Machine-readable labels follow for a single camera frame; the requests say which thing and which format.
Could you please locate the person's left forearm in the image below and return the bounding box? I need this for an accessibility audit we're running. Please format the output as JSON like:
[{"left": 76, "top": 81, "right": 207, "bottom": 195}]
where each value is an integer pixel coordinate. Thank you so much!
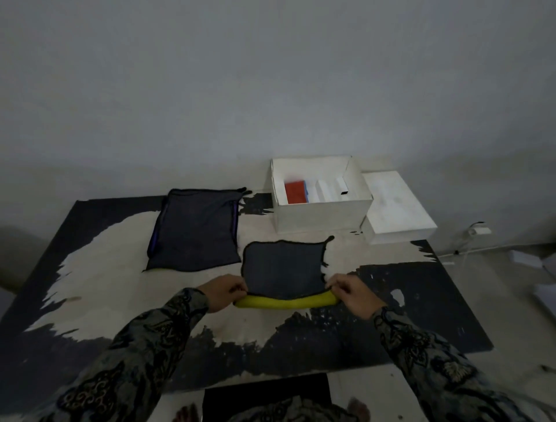
[{"left": 30, "top": 286, "right": 210, "bottom": 422}]

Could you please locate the person's left foot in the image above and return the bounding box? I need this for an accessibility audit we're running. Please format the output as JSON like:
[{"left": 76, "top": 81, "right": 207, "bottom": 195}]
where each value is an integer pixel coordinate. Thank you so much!
[{"left": 173, "top": 402, "right": 200, "bottom": 422}]

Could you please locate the person's right foot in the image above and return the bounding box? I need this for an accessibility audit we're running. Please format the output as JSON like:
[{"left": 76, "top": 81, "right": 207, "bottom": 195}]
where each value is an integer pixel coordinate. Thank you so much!
[{"left": 347, "top": 398, "right": 370, "bottom": 422}]

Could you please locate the person's right forearm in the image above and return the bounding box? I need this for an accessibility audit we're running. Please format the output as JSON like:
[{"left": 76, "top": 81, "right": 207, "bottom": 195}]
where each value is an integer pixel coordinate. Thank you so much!
[{"left": 373, "top": 306, "right": 556, "bottom": 422}]

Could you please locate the red cloth with blue trim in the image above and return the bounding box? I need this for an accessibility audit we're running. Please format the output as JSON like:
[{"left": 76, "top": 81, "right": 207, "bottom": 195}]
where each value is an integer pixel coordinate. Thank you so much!
[{"left": 284, "top": 180, "right": 310, "bottom": 205}]

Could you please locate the person's patterned shirt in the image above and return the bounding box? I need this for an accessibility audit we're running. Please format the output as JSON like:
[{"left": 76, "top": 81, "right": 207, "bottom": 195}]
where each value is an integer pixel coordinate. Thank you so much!
[{"left": 225, "top": 394, "right": 361, "bottom": 422}]

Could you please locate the person's left hand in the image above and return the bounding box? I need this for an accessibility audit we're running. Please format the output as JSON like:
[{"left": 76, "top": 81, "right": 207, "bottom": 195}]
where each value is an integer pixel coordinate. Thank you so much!
[{"left": 194, "top": 274, "right": 249, "bottom": 315}]

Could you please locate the person's right hand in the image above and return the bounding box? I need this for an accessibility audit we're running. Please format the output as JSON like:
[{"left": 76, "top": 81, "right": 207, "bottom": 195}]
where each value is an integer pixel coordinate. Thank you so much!
[{"left": 324, "top": 274, "right": 388, "bottom": 321}]

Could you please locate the white box lid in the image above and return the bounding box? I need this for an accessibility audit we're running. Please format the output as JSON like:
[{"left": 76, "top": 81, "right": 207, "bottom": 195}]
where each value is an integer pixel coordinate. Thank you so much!
[{"left": 360, "top": 170, "right": 438, "bottom": 246}]

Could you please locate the person's foot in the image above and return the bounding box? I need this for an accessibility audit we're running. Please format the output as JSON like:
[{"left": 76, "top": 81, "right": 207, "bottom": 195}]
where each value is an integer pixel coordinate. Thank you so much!
[
  {"left": 173, "top": 402, "right": 200, "bottom": 422},
  {"left": 347, "top": 398, "right": 370, "bottom": 422}
]

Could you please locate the white box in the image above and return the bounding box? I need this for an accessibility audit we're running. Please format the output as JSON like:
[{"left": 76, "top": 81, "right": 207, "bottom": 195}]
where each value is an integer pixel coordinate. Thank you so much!
[{"left": 270, "top": 155, "right": 374, "bottom": 235}]

